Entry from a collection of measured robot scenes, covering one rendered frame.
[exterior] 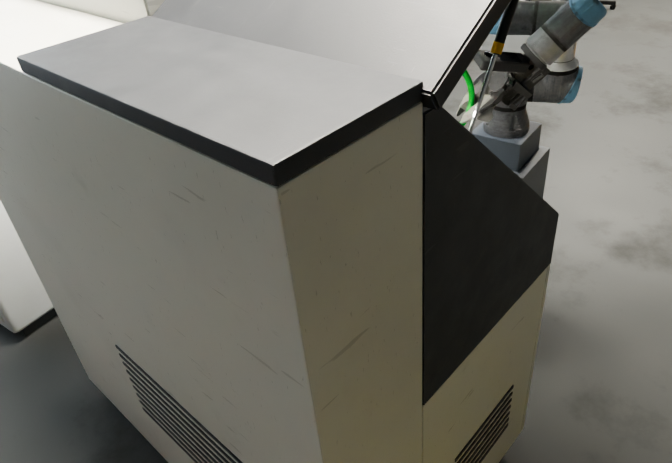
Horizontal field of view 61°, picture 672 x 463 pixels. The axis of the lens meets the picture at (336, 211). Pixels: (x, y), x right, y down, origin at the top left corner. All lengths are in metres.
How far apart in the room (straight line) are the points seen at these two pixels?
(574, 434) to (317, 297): 1.60
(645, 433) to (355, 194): 1.75
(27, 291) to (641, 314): 2.62
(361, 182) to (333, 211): 0.06
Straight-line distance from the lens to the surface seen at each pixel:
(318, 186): 0.69
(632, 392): 2.43
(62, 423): 2.54
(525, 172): 1.98
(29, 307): 2.88
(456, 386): 1.37
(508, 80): 1.32
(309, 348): 0.81
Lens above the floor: 1.80
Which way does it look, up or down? 34 degrees down
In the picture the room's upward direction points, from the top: 6 degrees counter-clockwise
